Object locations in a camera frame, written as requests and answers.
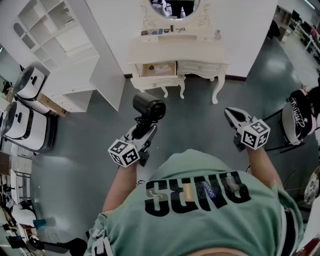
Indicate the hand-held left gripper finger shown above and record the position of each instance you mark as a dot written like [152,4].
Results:
[129,132]
[150,136]

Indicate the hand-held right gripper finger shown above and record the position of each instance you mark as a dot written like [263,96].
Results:
[250,118]
[233,125]

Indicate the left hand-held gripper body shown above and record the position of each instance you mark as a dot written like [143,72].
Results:
[123,152]

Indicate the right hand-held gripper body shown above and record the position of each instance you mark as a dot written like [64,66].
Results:
[255,135]

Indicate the black hair dryer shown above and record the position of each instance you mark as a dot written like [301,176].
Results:
[147,105]

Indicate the wooden drawer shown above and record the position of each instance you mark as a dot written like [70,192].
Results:
[157,81]

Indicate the person's left forearm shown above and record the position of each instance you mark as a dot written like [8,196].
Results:
[120,185]

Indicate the person's right forearm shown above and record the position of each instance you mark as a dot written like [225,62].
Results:
[262,167]

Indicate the white ornate drawer front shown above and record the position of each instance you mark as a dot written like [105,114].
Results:
[200,67]

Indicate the white dressing table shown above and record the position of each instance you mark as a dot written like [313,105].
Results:
[175,50]

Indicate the black metal chair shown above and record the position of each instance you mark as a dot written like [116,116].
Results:
[275,147]

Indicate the black bag white script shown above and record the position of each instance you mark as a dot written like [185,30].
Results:
[301,112]

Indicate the brown cardboard box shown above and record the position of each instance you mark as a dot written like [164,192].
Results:
[52,106]

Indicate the pink perfume bottle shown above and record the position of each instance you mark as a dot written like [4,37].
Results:
[217,35]

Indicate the white shelf cabinet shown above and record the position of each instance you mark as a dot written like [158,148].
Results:
[75,57]

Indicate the black compact case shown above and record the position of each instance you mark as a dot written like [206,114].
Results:
[144,32]

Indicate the person's green printed t-shirt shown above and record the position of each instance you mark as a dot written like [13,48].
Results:
[200,225]

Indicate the large white black appliance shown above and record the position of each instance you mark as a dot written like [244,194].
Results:
[25,125]

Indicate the blue flat packet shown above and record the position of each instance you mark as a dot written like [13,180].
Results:
[153,31]

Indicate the small dark round jar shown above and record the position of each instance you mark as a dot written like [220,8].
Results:
[166,31]

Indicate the teal chair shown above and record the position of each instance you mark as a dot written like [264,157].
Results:
[43,223]

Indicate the black eyelash curler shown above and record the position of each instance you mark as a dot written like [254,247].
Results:
[180,29]

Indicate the small white black appliance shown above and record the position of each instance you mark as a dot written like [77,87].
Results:
[30,82]

